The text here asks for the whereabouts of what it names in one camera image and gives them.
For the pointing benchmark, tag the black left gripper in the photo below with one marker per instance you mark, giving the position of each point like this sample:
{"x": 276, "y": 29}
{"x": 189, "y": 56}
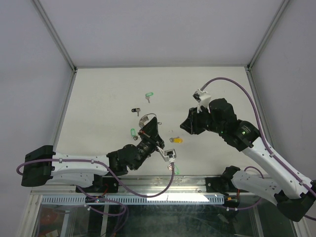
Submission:
{"x": 149, "y": 133}

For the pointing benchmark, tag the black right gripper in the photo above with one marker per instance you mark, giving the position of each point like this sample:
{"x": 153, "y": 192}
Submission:
{"x": 190, "y": 124}

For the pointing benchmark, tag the bunch of silver keys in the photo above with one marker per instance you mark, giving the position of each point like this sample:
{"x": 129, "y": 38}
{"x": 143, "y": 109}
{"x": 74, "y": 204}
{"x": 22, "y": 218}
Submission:
{"x": 143, "y": 121}

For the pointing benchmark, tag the green key tag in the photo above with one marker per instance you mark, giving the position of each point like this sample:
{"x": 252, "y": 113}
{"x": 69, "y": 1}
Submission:
{"x": 149, "y": 94}
{"x": 176, "y": 170}
{"x": 133, "y": 132}

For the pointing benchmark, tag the large metal keyring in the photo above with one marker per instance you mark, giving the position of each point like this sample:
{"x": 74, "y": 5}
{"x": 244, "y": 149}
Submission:
{"x": 152, "y": 114}

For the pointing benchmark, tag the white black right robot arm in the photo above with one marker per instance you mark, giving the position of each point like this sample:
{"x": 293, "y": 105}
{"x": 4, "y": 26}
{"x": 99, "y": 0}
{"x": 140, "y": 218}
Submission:
{"x": 290, "y": 191}

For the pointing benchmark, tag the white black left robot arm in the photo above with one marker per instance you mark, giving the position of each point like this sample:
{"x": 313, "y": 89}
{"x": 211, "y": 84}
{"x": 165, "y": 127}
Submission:
{"x": 44, "y": 164}

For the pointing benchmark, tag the yellow key tag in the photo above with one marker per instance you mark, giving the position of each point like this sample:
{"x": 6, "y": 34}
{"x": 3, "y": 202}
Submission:
{"x": 178, "y": 140}

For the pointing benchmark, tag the silver key on black tag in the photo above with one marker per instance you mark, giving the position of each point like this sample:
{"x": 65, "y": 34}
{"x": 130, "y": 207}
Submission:
{"x": 138, "y": 111}

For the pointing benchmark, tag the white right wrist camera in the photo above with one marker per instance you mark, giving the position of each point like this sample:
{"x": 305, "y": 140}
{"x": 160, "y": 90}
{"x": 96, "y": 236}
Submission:
{"x": 203, "y": 98}

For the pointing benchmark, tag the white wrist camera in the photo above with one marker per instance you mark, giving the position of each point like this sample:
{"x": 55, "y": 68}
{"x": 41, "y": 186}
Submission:
{"x": 203, "y": 98}
{"x": 167, "y": 155}

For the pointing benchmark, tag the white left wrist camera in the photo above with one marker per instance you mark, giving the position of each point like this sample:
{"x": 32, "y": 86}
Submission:
{"x": 167, "y": 155}

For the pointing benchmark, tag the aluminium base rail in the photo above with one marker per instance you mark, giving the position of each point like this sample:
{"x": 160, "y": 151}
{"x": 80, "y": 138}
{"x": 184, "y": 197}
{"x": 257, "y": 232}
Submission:
{"x": 150, "y": 185}

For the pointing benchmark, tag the white slotted cable duct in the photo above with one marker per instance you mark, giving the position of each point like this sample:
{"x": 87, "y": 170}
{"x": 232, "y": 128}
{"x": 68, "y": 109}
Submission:
{"x": 164, "y": 199}

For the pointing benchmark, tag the aluminium frame left post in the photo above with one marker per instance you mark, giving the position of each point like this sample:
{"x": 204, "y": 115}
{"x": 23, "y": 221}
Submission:
{"x": 53, "y": 33}

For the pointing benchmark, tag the aluminium frame post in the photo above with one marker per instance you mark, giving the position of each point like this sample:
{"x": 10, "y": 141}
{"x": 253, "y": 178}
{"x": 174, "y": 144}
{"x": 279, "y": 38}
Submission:
{"x": 53, "y": 33}
{"x": 268, "y": 33}

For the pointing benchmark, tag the aluminium frame right post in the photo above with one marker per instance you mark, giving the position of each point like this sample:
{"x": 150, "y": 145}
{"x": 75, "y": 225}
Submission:
{"x": 268, "y": 33}

